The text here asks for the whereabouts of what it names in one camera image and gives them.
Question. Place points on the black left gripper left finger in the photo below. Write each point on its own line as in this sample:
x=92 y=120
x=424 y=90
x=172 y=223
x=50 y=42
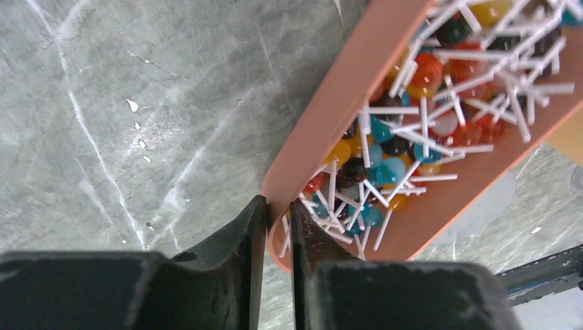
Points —
x=215 y=284

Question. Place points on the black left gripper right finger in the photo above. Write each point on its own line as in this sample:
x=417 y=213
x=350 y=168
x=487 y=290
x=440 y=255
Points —
x=334 y=289

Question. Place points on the pink oval lollipop tray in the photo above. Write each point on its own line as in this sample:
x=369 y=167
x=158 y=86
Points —
x=375 y=43

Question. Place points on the clear plastic jar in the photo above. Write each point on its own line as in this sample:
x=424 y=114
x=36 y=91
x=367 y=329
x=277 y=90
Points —
x=576 y=180

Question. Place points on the round metal jar lid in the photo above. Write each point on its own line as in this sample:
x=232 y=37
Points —
x=487 y=208

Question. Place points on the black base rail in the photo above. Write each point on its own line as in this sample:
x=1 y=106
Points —
x=548 y=275

